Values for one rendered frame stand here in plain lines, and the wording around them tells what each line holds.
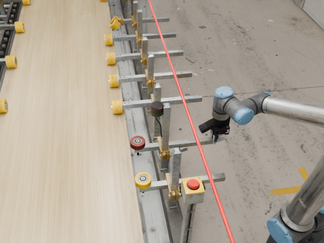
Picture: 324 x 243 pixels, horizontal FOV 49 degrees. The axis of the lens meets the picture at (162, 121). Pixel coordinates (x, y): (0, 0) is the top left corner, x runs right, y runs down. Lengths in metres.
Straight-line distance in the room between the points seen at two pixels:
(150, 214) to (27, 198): 0.63
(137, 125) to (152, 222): 0.74
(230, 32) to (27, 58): 2.93
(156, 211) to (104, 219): 0.42
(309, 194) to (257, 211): 1.29
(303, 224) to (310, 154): 1.67
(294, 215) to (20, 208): 1.19
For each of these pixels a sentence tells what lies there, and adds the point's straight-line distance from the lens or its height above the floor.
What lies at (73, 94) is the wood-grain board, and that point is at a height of 0.90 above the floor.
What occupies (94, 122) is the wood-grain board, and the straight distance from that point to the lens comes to 2.00.
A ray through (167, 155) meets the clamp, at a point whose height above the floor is 0.86.
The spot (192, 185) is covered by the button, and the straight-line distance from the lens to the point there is 1.28.
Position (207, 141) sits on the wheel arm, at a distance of 1.95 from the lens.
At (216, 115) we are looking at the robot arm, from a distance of 1.81.
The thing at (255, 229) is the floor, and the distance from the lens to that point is 2.70.
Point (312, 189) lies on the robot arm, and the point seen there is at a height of 1.14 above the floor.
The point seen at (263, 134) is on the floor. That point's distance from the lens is 3.34.
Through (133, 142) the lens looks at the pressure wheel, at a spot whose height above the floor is 0.91.
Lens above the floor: 2.25
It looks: 43 degrees down
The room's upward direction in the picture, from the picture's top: 2 degrees clockwise
